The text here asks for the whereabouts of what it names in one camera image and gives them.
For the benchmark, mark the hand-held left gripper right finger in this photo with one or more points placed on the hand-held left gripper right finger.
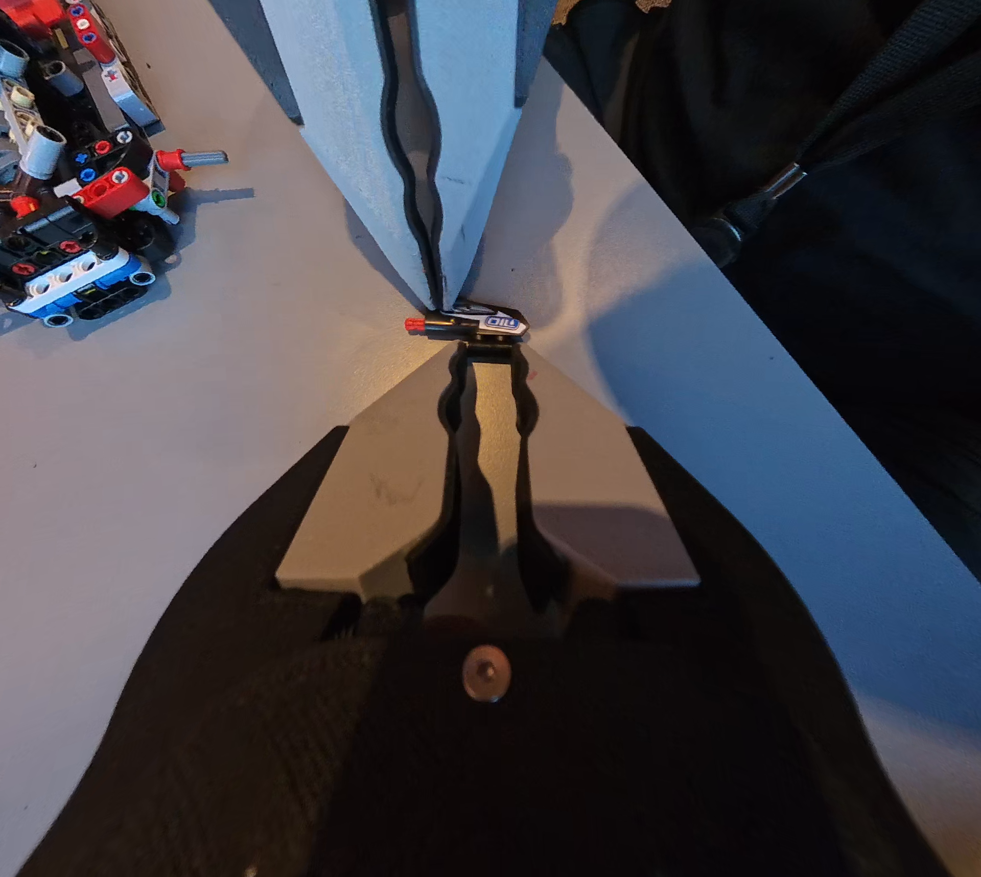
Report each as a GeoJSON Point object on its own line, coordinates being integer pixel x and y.
{"type": "Point", "coordinates": [605, 509]}

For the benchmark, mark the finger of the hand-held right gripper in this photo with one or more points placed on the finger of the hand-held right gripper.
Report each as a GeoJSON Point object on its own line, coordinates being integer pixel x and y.
{"type": "Point", "coordinates": [475, 49]}
{"type": "Point", "coordinates": [322, 87]}

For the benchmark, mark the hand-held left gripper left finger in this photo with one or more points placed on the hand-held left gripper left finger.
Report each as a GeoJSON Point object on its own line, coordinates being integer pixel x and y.
{"type": "Point", "coordinates": [368, 509]}

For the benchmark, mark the small black stickered brick piece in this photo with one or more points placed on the small black stickered brick piece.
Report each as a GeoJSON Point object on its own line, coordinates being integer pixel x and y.
{"type": "Point", "coordinates": [490, 325]}

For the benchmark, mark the toy brick car model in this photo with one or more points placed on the toy brick car model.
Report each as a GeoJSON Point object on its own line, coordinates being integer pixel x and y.
{"type": "Point", "coordinates": [107, 191]}

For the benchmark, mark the black bag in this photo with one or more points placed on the black bag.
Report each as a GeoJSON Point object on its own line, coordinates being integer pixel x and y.
{"type": "Point", "coordinates": [766, 49]}

